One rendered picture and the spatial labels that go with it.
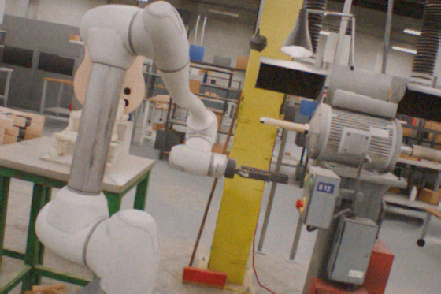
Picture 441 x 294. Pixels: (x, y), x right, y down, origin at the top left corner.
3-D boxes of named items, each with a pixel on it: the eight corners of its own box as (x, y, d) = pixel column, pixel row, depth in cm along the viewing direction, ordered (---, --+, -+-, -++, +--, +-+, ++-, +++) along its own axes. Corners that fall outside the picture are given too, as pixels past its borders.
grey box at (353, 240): (357, 276, 174) (387, 158, 168) (363, 287, 164) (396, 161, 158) (324, 269, 175) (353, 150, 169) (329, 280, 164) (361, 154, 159)
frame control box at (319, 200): (347, 232, 169) (361, 174, 166) (361, 251, 148) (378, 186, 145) (291, 221, 170) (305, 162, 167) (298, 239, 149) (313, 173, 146)
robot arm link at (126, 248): (136, 307, 103) (149, 230, 100) (80, 284, 109) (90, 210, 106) (164, 284, 118) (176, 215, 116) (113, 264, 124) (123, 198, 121)
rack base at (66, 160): (112, 165, 177) (112, 163, 177) (101, 173, 162) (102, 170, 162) (53, 154, 176) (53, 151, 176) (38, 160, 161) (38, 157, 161)
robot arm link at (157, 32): (198, 50, 119) (157, 42, 123) (189, -6, 106) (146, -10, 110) (179, 77, 111) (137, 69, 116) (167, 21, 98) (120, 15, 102)
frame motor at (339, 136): (379, 169, 191) (392, 117, 189) (400, 182, 165) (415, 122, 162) (298, 154, 193) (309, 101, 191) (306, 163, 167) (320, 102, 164)
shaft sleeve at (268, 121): (302, 132, 181) (304, 124, 181) (303, 132, 178) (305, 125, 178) (263, 124, 182) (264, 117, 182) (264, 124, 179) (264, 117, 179)
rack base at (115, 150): (120, 159, 193) (124, 140, 192) (112, 166, 176) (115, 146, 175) (66, 148, 192) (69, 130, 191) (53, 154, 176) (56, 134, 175)
